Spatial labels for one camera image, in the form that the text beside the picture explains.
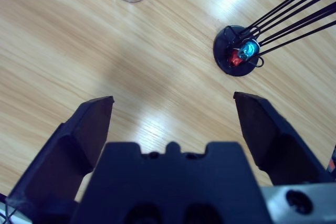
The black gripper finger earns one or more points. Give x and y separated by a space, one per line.
78 140
270 134

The red coffee capsule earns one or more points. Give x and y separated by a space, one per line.
235 58

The blue coffee capsule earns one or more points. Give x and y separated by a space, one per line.
248 50

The black capsule holder with rods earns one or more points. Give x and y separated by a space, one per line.
223 48

